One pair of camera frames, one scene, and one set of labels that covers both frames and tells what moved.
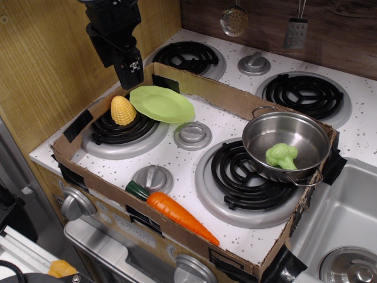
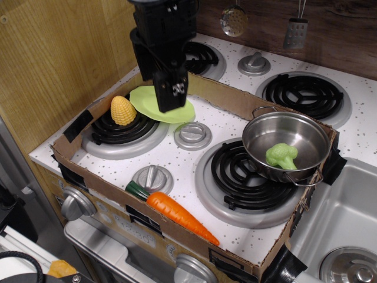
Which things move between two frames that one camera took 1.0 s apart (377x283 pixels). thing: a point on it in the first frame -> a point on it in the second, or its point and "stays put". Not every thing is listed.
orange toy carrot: (173, 213) stays put
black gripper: (111, 30) -> (161, 29)
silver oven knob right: (188, 269) stays put
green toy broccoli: (282, 154) stays put
